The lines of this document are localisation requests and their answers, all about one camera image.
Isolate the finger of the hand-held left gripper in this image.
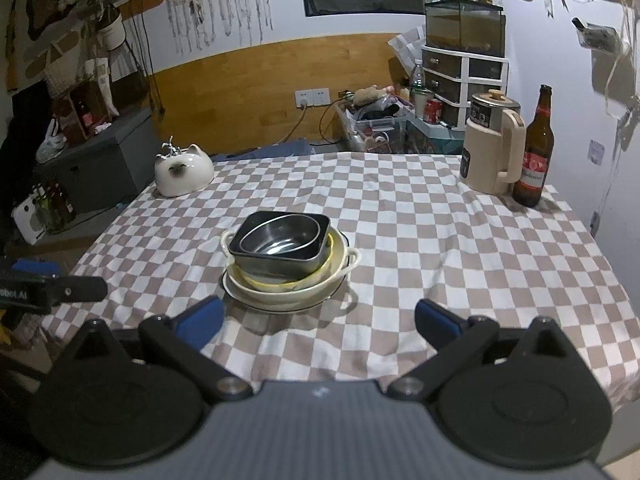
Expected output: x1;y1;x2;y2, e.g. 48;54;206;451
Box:
0;259;63;279
50;276;108;306

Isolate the clear lidded storage box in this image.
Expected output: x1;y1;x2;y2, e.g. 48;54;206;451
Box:
404;119;468;156

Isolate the wooden feather wall decoration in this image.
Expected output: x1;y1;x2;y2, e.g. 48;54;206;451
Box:
22;0;166;78

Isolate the blue cloth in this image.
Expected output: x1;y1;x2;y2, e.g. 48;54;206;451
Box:
212;139;312;162

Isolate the white leaf print plate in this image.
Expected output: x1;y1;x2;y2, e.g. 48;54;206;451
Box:
222;260;351;315

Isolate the plastic water bottle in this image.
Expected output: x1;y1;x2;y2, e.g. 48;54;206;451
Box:
409;59;427;106

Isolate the dark hanging object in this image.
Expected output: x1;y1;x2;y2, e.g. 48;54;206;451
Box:
617;95;640;153

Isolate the cream two-handled bowl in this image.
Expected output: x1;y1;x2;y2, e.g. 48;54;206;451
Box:
220;225;362;306

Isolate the round steel bowl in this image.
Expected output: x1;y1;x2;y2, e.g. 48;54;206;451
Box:
240;215;321;257

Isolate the brown plush toy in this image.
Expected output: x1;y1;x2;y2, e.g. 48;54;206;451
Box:
352;86;388;107

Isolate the checkered tablecloth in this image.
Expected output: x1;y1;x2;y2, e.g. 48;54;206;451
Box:
42;152;631;411

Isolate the cream electric kettle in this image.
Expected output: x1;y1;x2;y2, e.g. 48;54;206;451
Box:
460;89;527;196

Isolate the cluttered wire rack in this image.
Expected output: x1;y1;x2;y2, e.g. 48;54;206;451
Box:
334;100;416;153

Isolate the brown beer bottle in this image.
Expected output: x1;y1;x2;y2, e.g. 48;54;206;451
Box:
512;85;554;208

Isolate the white wall socket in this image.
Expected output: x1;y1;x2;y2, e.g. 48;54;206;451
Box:
295;88;331;108

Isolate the white drawer cabinet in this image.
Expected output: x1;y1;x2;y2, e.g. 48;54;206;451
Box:
421;44;510;128

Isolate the white bag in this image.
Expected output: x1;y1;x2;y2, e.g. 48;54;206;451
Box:
36;119;69;164

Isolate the white cat-shaped ceramic jar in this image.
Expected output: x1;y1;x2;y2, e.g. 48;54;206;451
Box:
153;144;215;198

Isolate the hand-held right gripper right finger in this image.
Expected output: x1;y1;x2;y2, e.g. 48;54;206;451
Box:
389;298;578;402

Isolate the carton of glass bottles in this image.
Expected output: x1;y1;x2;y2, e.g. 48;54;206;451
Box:
11;176;78;247

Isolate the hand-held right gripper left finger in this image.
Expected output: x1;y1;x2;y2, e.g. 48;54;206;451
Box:
65;296;253;403

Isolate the white hanging pot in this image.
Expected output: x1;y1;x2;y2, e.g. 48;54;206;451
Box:
96;4;132;53

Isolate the clear wall organizer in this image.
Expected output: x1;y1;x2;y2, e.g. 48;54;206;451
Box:
571;16;632;59

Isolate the power cable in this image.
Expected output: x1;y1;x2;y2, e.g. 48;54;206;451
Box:
277;105;307;147

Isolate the glass fish tank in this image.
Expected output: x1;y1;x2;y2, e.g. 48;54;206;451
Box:
425;0;506;57

